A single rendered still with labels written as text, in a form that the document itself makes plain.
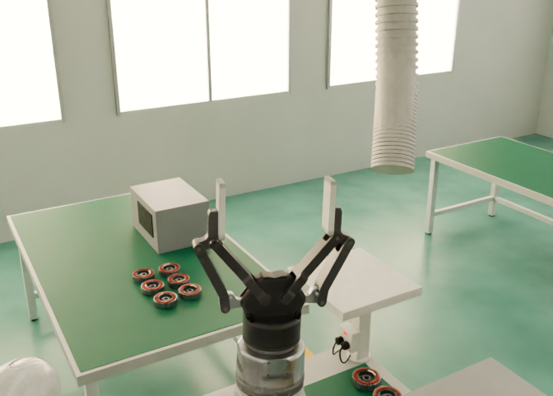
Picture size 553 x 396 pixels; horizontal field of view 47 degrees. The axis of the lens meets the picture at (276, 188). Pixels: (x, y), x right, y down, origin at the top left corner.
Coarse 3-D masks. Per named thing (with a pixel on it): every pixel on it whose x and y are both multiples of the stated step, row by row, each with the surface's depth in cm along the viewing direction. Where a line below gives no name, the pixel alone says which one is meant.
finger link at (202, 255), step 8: (200, 248) 75; (200, 256) 75; (208, 256) 76; (208, 264) 76; (208, 272) 76; (216, 272) 76; (216, 280) 77; (216, 288) 77; (224, 288) 77; (224, 296) 77; (224, 304) 78; (224, 312) 78
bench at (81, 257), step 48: (48, 240) 366; (96, 240) 366; (144, 240) 366; (48, 288) 315; (96, 288) 315; (240, 288) 315; (96, 336) 277; (144, 336) 277; (192, 336) 277; (240, 336) 372; (96, 384) 261
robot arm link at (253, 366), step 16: (240, 352) 80; (256, 352) 79; (272, 352) 79; (288, 352) 80; (304, 352) 82; (240, 368) 80; (256, 368) 78; (272, 368) 78; (288, 368) 79; (240, 384) 80; (256, 384) 79; (272, 384) 78; (288, 384) 79
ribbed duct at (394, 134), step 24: (384, 0) 232; (408, 0) 231; (384, 24) 234; (408, 24) 232; (384, 48) 235; (408, 48) 233; (384, 72) 235; (408, 72) 233; (384, 96) 234; (408, 96) 233; (384, 120) 233; (408, 120) 233; (384, 144) 232; (408, 144) 231; (384, 168) 236; (408, 168) 232
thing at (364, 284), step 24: (360, 264) 243; (384, 264) 243; (336, 288) 226; (360, 288) 226; (384, 288) 226; (408, 288) 226; (336, 312) 214; (360, 312) 215; (360, 336) 256; (360, 360) 260
